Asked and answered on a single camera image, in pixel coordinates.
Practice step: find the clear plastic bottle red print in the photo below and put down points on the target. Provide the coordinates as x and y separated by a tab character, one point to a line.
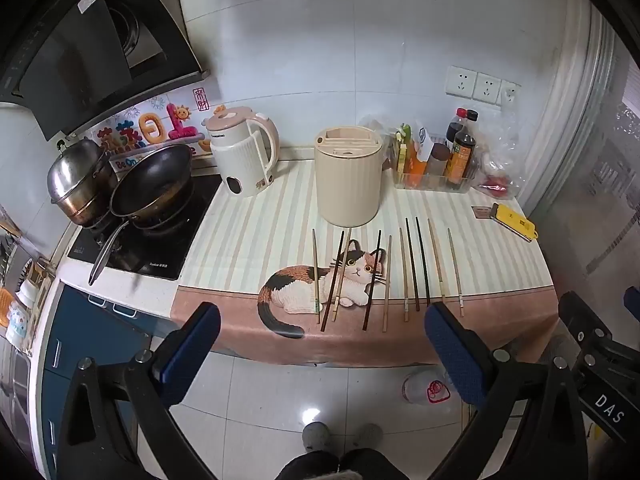
430	387

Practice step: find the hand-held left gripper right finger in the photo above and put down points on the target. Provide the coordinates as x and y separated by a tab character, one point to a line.
450	350

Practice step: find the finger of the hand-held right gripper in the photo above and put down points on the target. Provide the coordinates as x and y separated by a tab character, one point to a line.
632	299
580	317

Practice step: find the orange seasoning packet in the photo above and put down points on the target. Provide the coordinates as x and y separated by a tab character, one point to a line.
417	162

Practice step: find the cream utensil holder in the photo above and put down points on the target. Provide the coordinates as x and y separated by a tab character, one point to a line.
347	180

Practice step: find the person's grey right shoe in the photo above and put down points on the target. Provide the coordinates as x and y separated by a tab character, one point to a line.
367	436

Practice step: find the small brown card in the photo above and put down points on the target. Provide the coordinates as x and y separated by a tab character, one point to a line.
482	212

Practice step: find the black frying pan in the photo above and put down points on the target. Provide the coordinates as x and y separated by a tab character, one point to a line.
150	185

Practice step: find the black range hood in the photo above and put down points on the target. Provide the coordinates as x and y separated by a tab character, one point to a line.
80	45

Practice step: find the black cap dark bottle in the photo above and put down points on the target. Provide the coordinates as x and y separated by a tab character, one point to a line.
471	119

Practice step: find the cat printed table mat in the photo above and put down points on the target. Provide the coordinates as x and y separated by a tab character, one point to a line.
260	230

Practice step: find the clear plastic bag red contents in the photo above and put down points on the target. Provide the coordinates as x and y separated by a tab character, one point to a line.
495	180

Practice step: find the black cooktop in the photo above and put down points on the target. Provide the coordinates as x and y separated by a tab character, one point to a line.
165	245

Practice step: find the red cap dark bottle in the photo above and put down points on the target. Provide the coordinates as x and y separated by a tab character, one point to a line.
454	127

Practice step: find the person's dark trouser legs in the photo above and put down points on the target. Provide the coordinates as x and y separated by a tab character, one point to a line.
340	465

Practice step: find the yellow utility knife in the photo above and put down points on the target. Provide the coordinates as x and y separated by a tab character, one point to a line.
515	221

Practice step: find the dark brown chopstick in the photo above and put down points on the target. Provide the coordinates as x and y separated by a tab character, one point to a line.
333	282
412	265
373	280

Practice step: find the person's grey left shoe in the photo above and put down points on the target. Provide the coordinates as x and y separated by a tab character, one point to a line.
316	436

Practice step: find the clear plastic organizer tray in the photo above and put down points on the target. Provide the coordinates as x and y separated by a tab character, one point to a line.
432	181

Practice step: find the white wall socket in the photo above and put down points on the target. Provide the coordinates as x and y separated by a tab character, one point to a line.
460	81
486	87
509	93

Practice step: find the white plastic bottle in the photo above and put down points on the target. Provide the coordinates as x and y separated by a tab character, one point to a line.
22	310

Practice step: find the cream electric kettle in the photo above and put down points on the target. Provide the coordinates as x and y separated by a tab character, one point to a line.
240	155

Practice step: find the dark sauce bottle orange label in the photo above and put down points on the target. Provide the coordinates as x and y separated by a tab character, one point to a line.
461	157

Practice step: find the steel steamer pot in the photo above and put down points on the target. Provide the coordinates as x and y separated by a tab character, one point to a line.
77	180

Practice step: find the black chopstick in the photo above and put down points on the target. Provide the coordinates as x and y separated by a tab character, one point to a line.
423	262

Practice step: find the colourful wall stickers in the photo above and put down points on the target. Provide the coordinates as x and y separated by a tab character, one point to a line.
150	127

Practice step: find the blue kitchen cabinet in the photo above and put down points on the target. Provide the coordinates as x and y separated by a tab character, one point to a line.
85	325

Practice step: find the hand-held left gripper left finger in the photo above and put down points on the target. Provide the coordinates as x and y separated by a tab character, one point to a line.
192	345

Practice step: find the person's grey shoe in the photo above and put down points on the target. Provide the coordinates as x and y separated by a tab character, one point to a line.
316	436
367	436

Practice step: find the brown lid spice jar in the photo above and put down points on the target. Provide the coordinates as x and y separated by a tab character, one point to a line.
438	160

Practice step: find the frosted glass sliding door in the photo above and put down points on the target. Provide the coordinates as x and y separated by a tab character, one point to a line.
590	135

